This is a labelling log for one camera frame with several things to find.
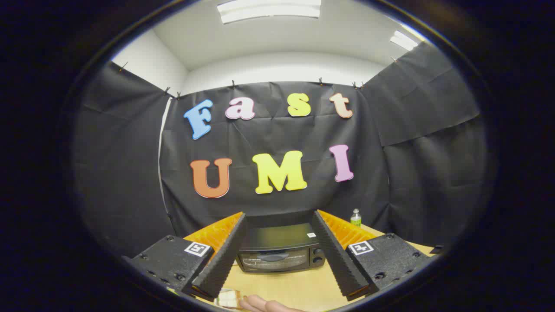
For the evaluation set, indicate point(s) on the green drink bottle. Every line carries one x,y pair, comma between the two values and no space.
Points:
356,220

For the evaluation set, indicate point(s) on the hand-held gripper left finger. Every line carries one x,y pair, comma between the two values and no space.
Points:
225,255

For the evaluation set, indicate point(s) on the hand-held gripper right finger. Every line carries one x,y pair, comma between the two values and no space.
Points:
336,255

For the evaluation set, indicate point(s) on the small ceiling light panel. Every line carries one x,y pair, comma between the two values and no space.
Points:
403,40

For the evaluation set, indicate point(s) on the long ceiling light panel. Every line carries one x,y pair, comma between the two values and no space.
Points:
269,11

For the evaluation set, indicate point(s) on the black backdrop cloth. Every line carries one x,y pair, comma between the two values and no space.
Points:
269,134

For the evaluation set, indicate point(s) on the white plastic tray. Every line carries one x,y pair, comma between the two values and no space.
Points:
225,291

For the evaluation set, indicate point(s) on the black toaster oven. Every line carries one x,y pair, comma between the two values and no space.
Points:
277,238

